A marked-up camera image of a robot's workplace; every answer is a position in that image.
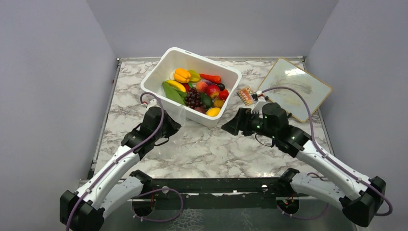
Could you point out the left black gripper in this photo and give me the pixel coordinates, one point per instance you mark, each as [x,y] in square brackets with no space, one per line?
[174,126]

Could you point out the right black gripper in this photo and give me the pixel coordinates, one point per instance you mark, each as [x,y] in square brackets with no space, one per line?
[235,125]

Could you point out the red apple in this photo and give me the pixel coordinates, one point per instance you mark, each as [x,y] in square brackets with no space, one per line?
[212,91]

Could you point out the clear zip top bag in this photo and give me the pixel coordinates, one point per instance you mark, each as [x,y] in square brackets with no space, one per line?
[177,113]

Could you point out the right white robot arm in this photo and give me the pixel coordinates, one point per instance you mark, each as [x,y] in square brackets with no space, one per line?
[358,196]

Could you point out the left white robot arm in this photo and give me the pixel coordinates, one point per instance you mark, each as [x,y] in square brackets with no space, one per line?
[87,208]

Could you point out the yellow lemon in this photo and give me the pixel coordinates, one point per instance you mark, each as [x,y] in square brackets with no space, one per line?
[212,112]

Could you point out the small orange fruit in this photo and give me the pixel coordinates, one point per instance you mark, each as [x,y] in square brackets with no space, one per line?
[218,103]

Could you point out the red strawberry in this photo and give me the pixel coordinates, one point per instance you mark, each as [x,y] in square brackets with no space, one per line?
[223,95]

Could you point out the green leaf vegetable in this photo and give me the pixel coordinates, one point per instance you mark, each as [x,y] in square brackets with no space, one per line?
[174,94]

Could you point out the purple grape bunch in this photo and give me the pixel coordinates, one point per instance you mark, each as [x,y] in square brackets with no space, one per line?
[193,99]

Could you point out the dark purple passion fruit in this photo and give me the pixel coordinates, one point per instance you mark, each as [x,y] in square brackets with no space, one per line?
[200,110]

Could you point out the green avocado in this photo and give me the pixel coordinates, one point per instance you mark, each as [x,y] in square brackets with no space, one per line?
[206,100]

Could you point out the dark eggplant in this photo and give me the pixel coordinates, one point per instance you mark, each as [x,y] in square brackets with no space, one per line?
[221,86]

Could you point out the yellow banana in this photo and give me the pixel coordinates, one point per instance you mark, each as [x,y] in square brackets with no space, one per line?
[176,85]

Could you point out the orange carrot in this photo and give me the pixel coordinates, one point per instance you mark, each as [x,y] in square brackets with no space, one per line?
[212,78]

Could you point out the peach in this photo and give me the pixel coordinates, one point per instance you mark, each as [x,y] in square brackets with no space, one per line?
[201,86]

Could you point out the orange bell pepper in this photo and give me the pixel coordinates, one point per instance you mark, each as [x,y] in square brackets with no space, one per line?
[182,75]

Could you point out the wood framed whiteboard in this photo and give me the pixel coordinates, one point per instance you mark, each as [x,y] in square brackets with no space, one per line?
[294,84]

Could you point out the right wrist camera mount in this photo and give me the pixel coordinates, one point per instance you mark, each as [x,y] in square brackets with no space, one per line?
[259,102]

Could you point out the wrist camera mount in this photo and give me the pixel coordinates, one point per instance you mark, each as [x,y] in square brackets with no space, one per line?
[259,102]
[150,104]

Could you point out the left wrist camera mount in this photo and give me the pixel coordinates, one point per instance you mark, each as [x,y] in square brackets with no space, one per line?
[150,104]

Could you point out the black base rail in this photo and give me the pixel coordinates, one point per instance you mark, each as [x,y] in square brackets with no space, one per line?
[211,193]

